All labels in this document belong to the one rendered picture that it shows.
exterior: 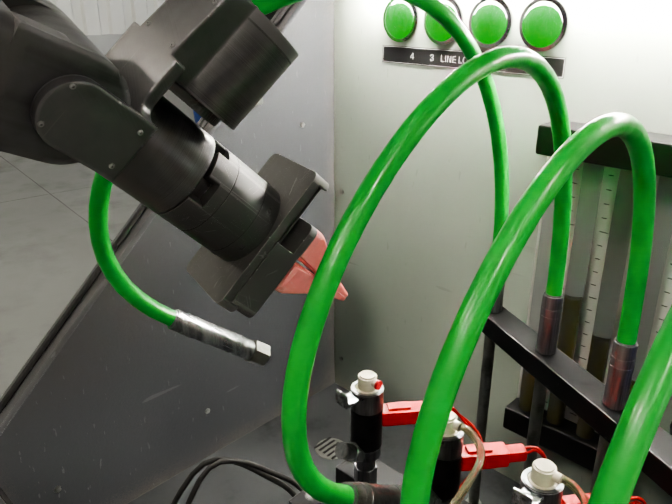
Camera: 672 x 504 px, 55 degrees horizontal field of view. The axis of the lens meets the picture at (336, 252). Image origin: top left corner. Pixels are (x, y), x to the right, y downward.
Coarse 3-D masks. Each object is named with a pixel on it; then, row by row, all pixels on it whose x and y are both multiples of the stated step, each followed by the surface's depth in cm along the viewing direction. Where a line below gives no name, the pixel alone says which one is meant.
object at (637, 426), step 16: (656, 336) 27; (656, 352) 26; (656, 368) 26; (640, 384) 26; (656, 384) 26; (640, 400) 26; (656, 400) 26; (624, 416) 26; (640, 416) 26; (656, 416) 26; (624, 432) 26; (640, 432) 25; (608, 448) 26; (624, 448) 25; (640, 448) 25; (608, 464) 26; (624, 464) 25; (640, 464) 25; (608, 480) 25; (624, 480) 25; (592, 496) 26; (608, 496) 25; (624, 496) 25
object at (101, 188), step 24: (264, 0) 47; (288, 0) 48; (408, 0) 52; (432, 0) 52; (456, 24) 54; (504, 144) 60; (504, 168) 61; (96, 192) 47; (504, 192) 62; (96, 216) 48; (504, 216) 63; (96, 240) 48; (120, 288) 50; (144, 312) 52; (168, 312) 53
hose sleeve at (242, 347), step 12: (180, 312) 54; (180, 324) 53; (192, 324) 54; (204, 324) 55; (192, 336) 54; (204, 336) 55; (216, 336) 55; (228, 336) 56; (240, 336) 57; (228, 348) 56; (240, 348) 56; (252, 348) 57
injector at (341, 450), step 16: (352, 384) 55; (368, 400) 53; (352, 416) 55; (368, 416) 54; (352, 432) 55; (368, 432) 55; (336, 448) 54; (352, 448) 54; (368, 448) 55; (368, 464) 56; (368, 480) 57
